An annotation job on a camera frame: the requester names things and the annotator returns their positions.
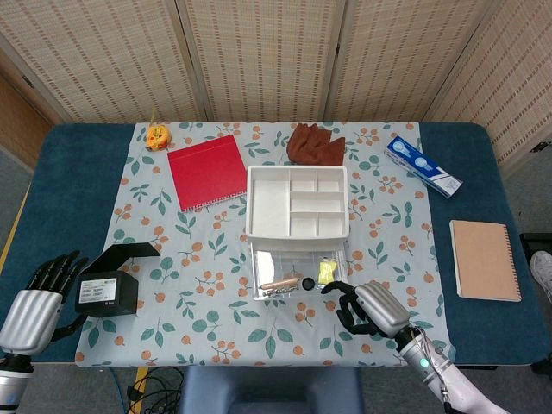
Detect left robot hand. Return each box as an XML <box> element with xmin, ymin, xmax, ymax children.
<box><xmin>0</xmin><ymin>250</ymin><xmax>90</xmax><ymax>357</ymax></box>

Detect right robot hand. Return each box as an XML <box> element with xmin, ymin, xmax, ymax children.
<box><xmin>321</xmin><ymin>279</ymin><xmax>412</xmax><ymax>340</ymax></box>

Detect yellow item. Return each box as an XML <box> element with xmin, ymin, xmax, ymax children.
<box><xmin>316</xmin><ymin>257</ymin><xmax>339</xmax><ymax>286</ymax></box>

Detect clear plastic box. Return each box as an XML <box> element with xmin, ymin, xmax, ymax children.
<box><xmin>248</xmin><ymin>238</ymin><xmax>350</xmax><ymax>302</ymax></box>

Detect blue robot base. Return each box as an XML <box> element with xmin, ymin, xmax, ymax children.
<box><xmin>178</xmin><ymin>366</ymin><xmax>364</xmax><ymax>414</ymax></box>

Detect black box with label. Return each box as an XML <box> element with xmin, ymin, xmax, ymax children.
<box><xmin>73</xmin><ymin>242</ymin><xmax>162</xmax><ymax>318</ymax></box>

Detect wooden stick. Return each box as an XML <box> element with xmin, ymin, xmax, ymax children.
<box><xmin>258</xmin><ymin>278</ymin><xmax>300</xmax><ymax>292</ymax></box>

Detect kraft spiral notebook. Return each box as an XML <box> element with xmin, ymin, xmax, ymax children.
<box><xmin>448</xmin><ymin>219</ymin><xmax>524</xmax><ymax>304</ymax></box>

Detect blue padded table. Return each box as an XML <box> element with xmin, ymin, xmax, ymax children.
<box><xmin>0</xmin><ymin>122</ymin><xmax>544</xmax><ymax>368</ymax></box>

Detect blue white foil box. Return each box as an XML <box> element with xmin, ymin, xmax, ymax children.
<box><xmin>384</xmin><ymin>135</ymin><xmax>464</xmax><ymax>200</ymax></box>

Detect white compartment tray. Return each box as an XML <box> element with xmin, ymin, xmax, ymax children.
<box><xmin>245</xmin><ymin>165</ymin><xmax>349</xmax><ymax>243</ymax></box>

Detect white shoe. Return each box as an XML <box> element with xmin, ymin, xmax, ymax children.
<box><xmin>530</xmin><ymin>250</ymin><xmax>552</xmax><ymax>304</ymax></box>

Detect brown cloth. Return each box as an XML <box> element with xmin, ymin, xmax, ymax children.
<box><xmin>285</xmin><ymin>122</ymin><xmax>348</xmax><ymax>167</ymax></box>

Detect floral print tablecloth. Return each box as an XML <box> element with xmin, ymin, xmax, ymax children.
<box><xmin>73</xmin><ymin>121</ymin><xmax>452</xmax><ymax>369</ymax></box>

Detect red spiral notebook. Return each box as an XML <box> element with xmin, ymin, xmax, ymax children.
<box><xmin>166</xmin><ymin>134</ymin><xmax>248</xmax><ymax>213</ymax></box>

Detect woven folding screen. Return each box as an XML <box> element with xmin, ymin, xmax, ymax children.
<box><xmin>0</xmin><ymin>0</ymin><xmax>552</xmax><ymax>173</ymax></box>

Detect metal bead chain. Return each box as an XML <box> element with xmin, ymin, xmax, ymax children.
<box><xmin>261</xmin><ymin>285</ymin><xmax>299</xmax><ymax>298</ymax></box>

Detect black floor cables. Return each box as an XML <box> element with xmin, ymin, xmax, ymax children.
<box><xmin>126</xmin><ymin>366</ymin><xmax>187</xmax><ymax>414</ymax></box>

